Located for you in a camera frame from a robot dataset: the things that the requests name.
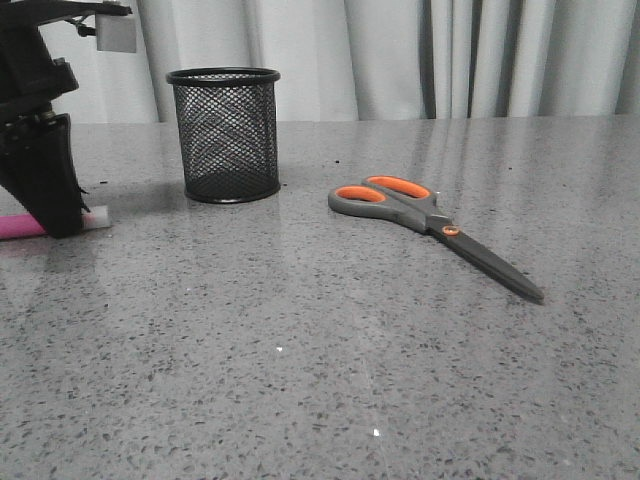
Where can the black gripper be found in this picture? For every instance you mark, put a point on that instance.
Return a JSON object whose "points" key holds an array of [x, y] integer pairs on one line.
{"points": [[36, 161]]}

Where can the pink pen with clear cap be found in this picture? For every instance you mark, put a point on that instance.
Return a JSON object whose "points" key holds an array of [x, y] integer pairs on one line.
{"points": [[26, 226]]}

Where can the grey orange handled scissors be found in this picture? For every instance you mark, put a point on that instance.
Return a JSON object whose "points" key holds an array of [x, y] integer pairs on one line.
{"points": [[415, 207]]}

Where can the black mesh pen cup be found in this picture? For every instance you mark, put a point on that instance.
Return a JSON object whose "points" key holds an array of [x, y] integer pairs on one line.
{"points": [[226, 119]]}

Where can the light grey curtain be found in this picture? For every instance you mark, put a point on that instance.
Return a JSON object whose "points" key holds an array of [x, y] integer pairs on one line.
{"points": [[371, 60]]}

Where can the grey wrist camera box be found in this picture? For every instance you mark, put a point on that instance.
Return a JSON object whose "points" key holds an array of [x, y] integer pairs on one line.
{"points": [[116, 34]]}

